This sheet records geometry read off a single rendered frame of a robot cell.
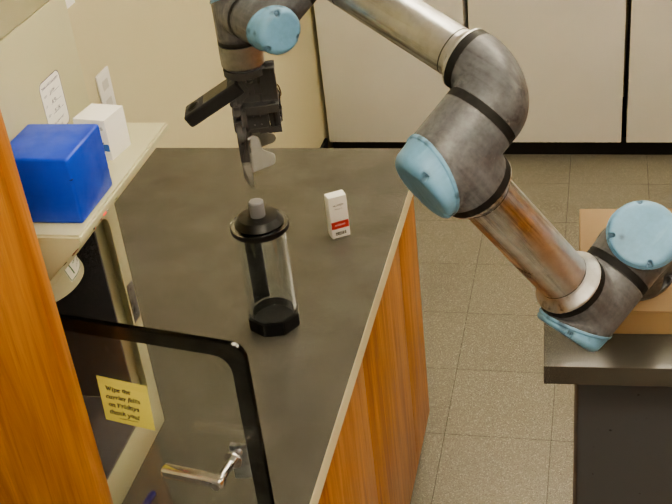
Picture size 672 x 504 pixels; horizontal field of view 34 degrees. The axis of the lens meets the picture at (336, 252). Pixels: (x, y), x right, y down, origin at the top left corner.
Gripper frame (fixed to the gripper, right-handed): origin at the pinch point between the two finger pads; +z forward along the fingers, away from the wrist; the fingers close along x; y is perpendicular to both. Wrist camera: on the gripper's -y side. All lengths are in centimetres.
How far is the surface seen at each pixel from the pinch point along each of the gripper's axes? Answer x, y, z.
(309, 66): 245, 9, 80
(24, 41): -39, -22, -42
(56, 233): -58, -19, -24
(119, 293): -25.6, -21.6, 6.3
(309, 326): -3.1, 7.0, 32.9
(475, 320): 123, 56, 127
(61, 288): -41.9, -25.5, -6.0
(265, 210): 1.1, 1.8, 8.9
